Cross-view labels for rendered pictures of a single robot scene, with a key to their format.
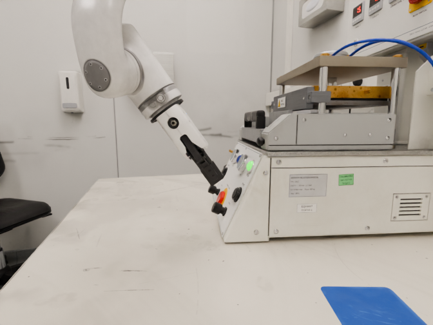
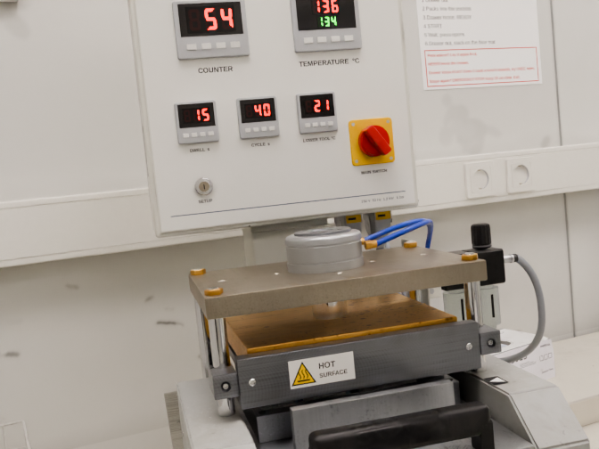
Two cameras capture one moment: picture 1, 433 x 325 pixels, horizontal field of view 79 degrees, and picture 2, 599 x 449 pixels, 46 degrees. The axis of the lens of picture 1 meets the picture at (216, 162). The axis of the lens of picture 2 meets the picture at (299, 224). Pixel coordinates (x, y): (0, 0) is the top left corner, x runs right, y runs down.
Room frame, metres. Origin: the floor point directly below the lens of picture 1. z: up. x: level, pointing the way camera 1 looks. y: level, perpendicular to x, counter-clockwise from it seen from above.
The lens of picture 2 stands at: (0.80, 0.44, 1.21)
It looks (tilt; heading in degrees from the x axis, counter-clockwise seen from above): 4 degrees down; 262
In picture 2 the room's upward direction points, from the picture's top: 6 degrees counter-clockwise
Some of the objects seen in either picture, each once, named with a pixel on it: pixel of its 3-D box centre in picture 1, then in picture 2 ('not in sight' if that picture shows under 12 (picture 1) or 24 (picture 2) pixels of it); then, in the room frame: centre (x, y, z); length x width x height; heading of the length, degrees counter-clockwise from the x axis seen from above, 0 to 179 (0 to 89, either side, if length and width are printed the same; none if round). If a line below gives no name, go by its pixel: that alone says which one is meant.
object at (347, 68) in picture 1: (345, 79); (338, 285); (0.65, -0.31, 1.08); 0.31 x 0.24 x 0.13; 5
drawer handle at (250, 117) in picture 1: (253, 119); (402, 441); (0.65, -0.09, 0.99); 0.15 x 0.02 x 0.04; 5
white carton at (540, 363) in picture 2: not in sight; (485, 364); (0.31, -0.75, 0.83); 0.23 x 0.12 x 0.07; 23
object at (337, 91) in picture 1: (329, 88); (337, 307); (0.66, -0.28, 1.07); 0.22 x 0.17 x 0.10; 5
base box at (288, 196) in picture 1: (323, 181); not in sight; (0.65, -0.27, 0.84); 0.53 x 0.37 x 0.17; 95
